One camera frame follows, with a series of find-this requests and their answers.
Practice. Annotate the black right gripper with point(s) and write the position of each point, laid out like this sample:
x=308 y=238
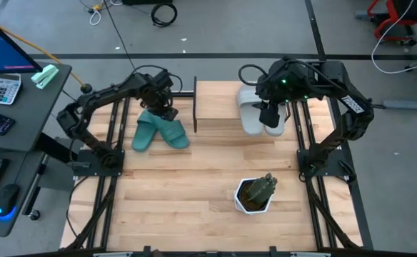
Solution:
x=274 y=98

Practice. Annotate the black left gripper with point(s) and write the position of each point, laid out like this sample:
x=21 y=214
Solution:
x=158 y=105

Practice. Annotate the grey rubber slide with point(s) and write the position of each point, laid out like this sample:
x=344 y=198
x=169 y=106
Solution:
x=278 y=130
x=249 y=118

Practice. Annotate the green rubber slide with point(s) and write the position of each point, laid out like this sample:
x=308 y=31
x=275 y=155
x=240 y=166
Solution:
x=174 y=135
x=142 y=139

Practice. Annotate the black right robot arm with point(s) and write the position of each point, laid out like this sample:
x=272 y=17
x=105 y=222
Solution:
x=351 y=118

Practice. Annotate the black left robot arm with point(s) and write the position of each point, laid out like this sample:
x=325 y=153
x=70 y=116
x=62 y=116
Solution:
x=98 y=98

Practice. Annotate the wooden shelf with black legs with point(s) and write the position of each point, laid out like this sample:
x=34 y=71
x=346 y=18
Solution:
x=215 y=103

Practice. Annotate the green cactus plant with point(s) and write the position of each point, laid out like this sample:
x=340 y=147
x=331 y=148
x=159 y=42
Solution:
x=262 y=189

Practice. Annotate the white plant pot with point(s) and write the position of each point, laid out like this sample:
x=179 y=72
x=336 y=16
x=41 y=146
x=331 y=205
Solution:
x=251 y=212

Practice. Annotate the mint green stapler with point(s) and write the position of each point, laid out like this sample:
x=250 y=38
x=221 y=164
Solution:
x=44 y=76

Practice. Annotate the black desk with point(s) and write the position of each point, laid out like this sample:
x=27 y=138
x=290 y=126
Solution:
x=40 y=118

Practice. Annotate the grey table foot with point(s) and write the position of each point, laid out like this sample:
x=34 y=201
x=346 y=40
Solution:
x=408 y=103

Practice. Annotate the grey desk calculator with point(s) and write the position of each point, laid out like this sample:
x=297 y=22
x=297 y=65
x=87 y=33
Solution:
x=3 y=89

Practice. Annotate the red and black cart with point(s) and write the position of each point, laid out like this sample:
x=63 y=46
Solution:
x=408 y=10

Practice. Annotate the computer monitor blue screen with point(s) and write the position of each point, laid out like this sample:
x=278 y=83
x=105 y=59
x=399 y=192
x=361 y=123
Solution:
x=1 y=50

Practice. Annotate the black computer mouse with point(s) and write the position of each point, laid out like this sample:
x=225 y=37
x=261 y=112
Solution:
x=6 y=200

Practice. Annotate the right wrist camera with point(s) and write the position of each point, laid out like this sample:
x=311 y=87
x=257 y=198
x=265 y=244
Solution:
x=270 y=116

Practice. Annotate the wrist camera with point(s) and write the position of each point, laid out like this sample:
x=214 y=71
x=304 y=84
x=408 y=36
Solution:
x=164 y=79
x=270 y=116

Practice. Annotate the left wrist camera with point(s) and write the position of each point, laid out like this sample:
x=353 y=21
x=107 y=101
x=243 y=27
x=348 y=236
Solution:
x=164 y=79

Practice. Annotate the black aluminium rig frame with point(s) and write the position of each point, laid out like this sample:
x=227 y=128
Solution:
x=83 y=167

